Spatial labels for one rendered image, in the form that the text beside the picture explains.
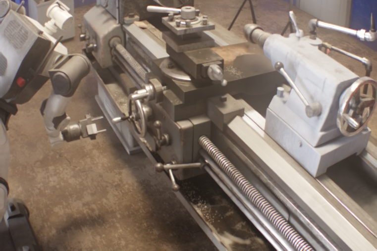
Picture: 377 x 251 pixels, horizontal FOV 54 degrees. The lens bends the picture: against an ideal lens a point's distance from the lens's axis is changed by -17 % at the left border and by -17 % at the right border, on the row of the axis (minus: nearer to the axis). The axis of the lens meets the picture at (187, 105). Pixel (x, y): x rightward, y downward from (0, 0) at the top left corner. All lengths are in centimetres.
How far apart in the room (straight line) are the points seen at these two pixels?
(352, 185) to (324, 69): 50
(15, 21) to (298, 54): 104
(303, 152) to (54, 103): 93
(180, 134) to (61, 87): 54
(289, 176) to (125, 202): 131
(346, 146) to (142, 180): 153
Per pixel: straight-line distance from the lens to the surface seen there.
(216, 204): 193
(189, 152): 179
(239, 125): 165
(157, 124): 174
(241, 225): 184
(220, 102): 172
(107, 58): 272
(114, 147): 295
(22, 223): 223
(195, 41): 177
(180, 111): 172
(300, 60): 149
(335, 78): 139
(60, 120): 168
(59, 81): 148
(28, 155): 301
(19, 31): 148
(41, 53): 153
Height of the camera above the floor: 176
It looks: 31 degrees down
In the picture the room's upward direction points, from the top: 1 degrees clockwise
